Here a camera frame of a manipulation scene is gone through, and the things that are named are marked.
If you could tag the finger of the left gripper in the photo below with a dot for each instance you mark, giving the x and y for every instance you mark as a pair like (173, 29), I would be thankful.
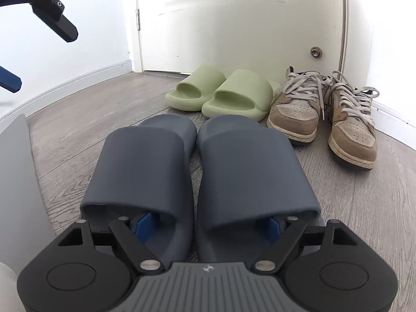
(9, 81)
(51, 13)

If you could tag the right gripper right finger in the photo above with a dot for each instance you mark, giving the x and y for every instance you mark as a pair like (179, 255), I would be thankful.
(283, 236)

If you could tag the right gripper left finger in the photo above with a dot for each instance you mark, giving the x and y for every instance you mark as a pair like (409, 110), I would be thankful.
(131, 237)

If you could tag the grey slide sandal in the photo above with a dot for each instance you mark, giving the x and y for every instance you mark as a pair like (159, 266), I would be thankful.
(250, 174)
(145, 168)

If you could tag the tan sneaker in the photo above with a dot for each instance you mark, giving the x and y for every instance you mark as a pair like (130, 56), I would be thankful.
(299, 104)
(353, 137)

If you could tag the left green slide sandal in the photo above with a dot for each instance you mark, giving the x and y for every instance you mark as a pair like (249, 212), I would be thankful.
(194, 91)

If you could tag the green slide sandal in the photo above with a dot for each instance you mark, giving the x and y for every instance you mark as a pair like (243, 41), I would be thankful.
(244, 93)
(194, 91)

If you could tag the right green slide sandal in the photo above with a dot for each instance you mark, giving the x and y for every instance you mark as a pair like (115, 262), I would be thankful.
(244, 93)

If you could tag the white door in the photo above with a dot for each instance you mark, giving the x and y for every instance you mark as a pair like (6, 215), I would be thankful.
(264, 36)

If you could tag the metal door stopper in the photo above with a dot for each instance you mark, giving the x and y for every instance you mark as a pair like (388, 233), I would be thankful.
(316, 52)

